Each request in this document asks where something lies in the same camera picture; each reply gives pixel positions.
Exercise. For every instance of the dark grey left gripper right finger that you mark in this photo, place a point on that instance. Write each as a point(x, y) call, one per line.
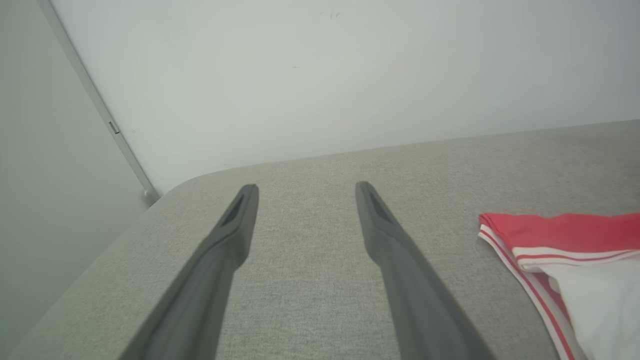
point(415, 290)

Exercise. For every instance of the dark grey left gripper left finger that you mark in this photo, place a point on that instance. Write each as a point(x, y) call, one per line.
point(205, 290)

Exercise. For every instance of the red and white garment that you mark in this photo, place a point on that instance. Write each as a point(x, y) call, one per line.
point(590, 280)

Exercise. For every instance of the grey metal wall strip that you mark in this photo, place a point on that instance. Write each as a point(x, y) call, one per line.
point(100, 105)

